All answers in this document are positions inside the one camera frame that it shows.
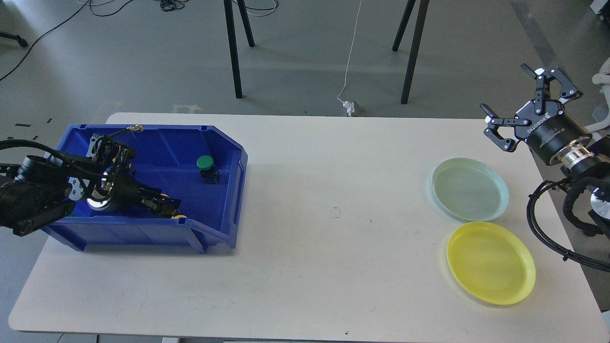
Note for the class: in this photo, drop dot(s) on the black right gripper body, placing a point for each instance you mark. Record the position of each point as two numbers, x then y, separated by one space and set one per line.
553 135

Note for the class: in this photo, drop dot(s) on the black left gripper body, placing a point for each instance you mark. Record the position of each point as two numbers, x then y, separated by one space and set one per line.
124 195

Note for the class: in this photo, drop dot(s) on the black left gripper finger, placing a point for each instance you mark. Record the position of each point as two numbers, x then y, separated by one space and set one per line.
166 208
151 194

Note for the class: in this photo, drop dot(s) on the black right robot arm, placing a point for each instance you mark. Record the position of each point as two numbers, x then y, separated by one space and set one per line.
586 185

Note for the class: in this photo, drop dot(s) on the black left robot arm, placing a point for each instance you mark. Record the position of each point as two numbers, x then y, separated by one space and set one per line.
45 189

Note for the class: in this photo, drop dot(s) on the green push button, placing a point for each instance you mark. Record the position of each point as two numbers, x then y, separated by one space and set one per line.
209 173

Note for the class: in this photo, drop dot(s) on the light green plate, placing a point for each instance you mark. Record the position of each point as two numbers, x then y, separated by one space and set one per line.
469 190

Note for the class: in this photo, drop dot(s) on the yellow plate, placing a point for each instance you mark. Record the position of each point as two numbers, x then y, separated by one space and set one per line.
491 263

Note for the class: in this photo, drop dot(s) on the white chair base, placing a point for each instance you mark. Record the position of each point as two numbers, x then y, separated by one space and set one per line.
600 129

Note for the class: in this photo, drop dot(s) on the blue plastic storage bin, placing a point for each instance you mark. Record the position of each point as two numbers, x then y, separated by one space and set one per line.
165 158

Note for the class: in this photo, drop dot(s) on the black tripod leg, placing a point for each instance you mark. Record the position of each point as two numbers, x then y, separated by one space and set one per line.
232 40
415 45

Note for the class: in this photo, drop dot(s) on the white power plug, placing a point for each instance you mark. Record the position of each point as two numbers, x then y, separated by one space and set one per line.
353 109

